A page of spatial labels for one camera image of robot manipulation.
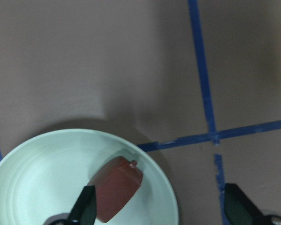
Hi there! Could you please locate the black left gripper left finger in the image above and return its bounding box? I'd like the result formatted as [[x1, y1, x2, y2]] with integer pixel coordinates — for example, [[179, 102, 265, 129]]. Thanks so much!
[[67, 186, 96, 225]]

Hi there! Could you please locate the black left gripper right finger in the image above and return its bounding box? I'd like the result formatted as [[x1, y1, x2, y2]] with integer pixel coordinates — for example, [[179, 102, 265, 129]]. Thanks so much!
[[224, 183, 264, 225]]

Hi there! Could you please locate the brown bun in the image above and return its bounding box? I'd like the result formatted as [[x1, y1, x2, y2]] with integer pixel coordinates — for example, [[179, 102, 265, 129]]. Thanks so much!
[[88, 156, 143, 223]]

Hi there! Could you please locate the light green plate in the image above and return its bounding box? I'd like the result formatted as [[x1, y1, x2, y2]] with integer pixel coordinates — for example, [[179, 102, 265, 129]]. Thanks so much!
[[0, 129, 179, 225]]

